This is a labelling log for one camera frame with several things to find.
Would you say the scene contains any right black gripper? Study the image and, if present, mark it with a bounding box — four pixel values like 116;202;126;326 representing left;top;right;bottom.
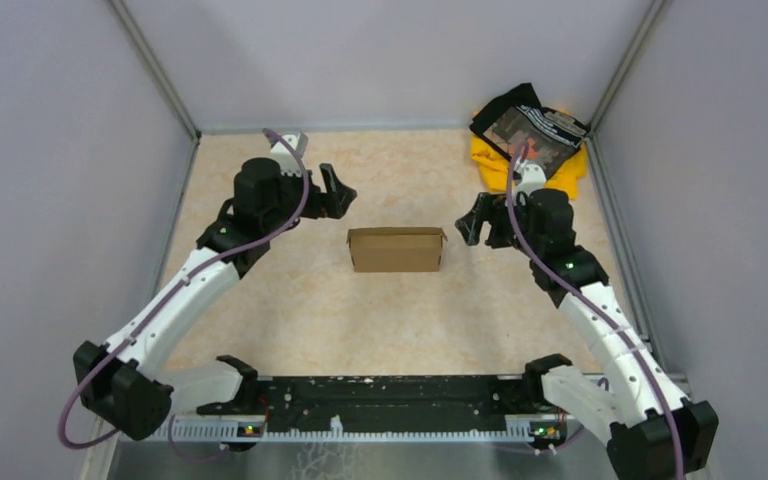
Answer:
455;191;543;259

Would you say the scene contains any brown cardboard box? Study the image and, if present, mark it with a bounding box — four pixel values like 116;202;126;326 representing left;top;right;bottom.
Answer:
346;227;447;273

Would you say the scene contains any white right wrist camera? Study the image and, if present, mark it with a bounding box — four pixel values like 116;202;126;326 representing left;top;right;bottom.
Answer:
511;158;547;200

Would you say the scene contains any black printed folded shirt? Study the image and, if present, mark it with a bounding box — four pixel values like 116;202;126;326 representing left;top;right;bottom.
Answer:
469;82;590;179

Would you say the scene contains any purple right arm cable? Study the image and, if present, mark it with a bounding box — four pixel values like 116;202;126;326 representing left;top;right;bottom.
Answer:
505;142;687;480

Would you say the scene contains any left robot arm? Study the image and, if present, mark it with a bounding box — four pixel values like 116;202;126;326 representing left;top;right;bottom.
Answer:
73;157;357;441

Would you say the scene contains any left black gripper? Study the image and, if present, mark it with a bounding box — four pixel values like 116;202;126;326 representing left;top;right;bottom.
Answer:
263;160;356;234

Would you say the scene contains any aluminium front rail frame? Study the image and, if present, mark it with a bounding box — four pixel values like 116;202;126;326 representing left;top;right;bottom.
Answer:
95;374;698;444

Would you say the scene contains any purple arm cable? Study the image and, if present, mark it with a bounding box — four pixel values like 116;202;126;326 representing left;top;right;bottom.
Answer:
505;142;687;480
57;128;311;464

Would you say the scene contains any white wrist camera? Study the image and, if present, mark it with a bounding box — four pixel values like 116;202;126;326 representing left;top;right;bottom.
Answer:
511;158;547;200
269;131;308;177

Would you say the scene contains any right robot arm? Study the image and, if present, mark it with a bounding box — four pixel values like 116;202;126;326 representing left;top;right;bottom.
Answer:
455;189;719;479

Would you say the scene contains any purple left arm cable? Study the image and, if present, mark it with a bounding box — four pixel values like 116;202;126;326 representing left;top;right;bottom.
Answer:
57;128;311;464

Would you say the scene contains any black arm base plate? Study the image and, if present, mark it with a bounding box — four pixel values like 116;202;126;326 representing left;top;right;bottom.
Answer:
196;374;571;434

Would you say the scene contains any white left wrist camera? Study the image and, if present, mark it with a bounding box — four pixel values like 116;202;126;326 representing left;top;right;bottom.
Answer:
269;131;308;177

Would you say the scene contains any yellow folded cloth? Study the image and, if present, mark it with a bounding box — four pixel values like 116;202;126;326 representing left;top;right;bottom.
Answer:
470;134;587;200

